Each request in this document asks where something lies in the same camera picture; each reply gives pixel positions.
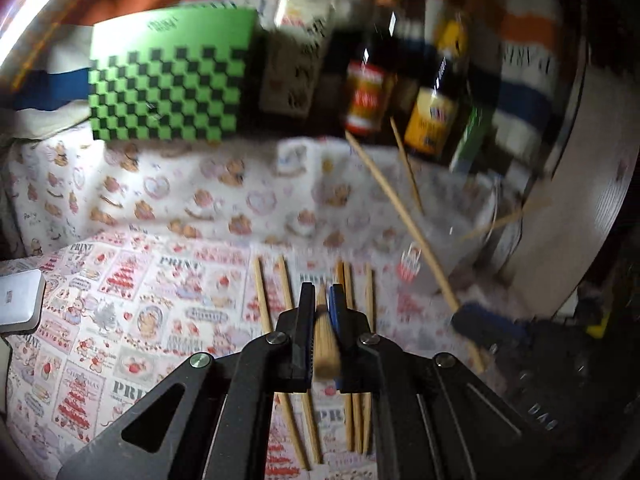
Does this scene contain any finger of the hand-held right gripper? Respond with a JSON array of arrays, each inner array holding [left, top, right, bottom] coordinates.
[[452, 302, 531, 351]]

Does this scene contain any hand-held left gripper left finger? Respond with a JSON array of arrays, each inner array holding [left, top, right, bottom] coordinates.
[[56, 284, 315, 480]]

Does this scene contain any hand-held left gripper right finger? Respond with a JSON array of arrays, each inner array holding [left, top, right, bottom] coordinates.
[[327, 284, 581, 480]]

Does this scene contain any clear plastic jar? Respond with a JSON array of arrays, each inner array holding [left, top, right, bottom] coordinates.
[[400, 172, 523, 286]]

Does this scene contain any patchwork print cloth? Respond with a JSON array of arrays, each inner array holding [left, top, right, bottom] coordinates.
[[0, 232, 506, 480]]

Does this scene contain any bear print cloth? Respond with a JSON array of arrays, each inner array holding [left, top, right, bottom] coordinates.
[[7, 132, 501, 273]]

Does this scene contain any small green carton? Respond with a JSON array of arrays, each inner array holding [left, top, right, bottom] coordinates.
[[448, 104, 496, 175]]

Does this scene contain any yellow-labelled dark sauce bottle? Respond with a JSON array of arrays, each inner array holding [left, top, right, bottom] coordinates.
[[401, 10, 473, 163]]

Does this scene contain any red-capped dark sauce bottle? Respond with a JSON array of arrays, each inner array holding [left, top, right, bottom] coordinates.
[[342, 0, 408, 137]]

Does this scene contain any clear bottle with white label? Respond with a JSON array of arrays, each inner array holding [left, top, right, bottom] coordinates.
[[257, 0, 337, 118]]

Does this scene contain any white desk lamp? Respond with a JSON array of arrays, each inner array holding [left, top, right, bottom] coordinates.
[[0, 0, 96, 337]]

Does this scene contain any green checkered box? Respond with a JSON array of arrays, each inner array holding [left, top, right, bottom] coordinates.
[[87, 6, 258, 143]]

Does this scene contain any striped cloth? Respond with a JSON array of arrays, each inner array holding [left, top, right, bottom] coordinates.
[[0, 0, 581, 173]]

